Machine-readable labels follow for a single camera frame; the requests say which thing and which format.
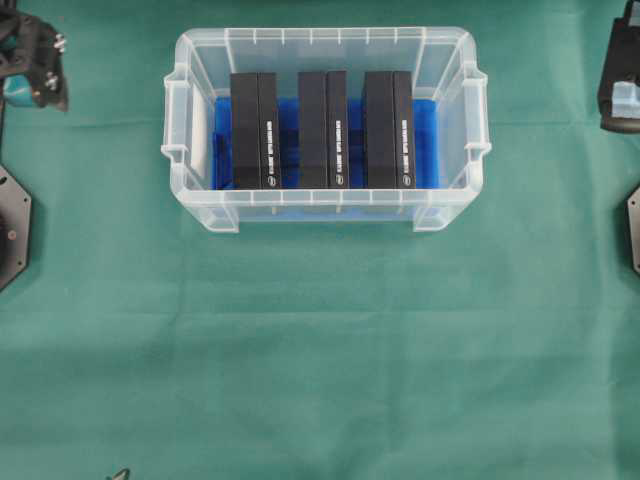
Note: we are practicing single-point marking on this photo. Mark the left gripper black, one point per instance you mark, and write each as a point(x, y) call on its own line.
point(32, 73)

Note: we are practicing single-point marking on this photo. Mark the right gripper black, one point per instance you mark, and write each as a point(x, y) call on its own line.
point(618, 95)

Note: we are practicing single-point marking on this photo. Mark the black box D435i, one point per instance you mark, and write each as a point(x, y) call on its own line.
point(389, 133)
point(256, 159)

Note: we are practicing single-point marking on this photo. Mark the black box D415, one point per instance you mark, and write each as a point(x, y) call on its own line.
point(323, 132)

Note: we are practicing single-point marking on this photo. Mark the clear plastic storage case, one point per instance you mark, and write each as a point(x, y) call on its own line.
point(443, 66)

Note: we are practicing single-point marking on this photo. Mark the blue foam liner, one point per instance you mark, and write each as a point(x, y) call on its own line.
point(425, 135)

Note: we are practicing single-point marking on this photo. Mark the green table cloth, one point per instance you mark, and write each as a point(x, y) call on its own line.
point(505, 346)

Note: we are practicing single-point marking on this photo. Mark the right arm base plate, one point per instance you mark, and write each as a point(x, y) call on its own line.
point(633, 211)

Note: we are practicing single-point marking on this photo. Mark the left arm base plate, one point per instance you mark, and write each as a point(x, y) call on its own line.
point(16, 205)

